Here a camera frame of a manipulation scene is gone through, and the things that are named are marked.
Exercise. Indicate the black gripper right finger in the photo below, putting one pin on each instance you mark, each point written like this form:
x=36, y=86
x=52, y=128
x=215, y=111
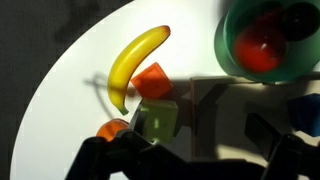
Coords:
x=290, y=160

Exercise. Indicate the orange toy fruit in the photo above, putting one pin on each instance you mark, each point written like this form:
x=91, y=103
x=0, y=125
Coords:
x=110, y=129

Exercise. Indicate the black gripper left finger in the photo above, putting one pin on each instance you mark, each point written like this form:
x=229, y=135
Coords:
x=126, y=156

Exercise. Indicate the green plastic bowl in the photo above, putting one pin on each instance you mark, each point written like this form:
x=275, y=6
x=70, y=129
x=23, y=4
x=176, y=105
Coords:
x=300, y=63

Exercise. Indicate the yellow toy banana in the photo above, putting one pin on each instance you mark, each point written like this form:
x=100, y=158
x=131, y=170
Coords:
x=128, y=65

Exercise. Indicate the dark round toy fruit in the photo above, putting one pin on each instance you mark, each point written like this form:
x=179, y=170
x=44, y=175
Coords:
x=301, y=21

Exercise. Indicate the red toy tomato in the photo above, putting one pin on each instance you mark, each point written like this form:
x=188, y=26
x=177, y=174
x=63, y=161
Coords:
x=260, y=50

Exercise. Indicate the lime green block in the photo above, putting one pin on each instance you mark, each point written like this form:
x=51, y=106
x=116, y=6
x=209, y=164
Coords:
x=160, y=120

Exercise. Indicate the wooden tray frame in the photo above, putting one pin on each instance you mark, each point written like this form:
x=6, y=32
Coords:
x=230, y=110

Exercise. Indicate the orange block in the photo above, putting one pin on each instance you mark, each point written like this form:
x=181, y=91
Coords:
x=151, y=81

